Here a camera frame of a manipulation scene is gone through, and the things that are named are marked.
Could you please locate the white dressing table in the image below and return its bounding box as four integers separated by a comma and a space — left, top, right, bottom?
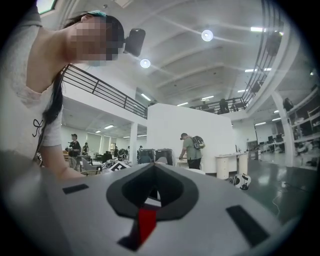
175, 155, 191, 169

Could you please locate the person's white shirt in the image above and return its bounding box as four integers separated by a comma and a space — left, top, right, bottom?
0, 4, 64, 164

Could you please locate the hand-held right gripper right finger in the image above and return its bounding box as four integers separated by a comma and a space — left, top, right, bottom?
139, 162, 284, 256

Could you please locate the black head-mounted camera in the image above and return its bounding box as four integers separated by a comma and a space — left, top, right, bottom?
123, 27, 147, 57

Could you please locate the black suitcase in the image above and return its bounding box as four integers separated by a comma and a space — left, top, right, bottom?
137, 148, 156, 165
155, 148, 174, 166

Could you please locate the teal hair clip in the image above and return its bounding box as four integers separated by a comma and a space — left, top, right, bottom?
85, 9, 108, 19

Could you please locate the black balcony railing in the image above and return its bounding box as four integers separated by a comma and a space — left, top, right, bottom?
60, 63, 149, 120

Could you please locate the red cloth covered table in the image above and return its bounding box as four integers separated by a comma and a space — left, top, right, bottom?
137, 207, 158, 245

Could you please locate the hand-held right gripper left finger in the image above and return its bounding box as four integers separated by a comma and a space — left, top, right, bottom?
9, 162, 157, 256

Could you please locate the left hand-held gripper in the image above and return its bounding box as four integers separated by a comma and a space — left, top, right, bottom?
108, 160, 132, 174

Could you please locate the person's head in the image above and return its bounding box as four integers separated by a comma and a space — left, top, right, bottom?
61, 9, 126, 69

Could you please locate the person's left forearm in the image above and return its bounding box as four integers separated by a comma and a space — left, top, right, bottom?
40, 143, 87, 182

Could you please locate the white curved desk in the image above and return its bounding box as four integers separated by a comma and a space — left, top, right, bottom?
215, 151, 250, 180

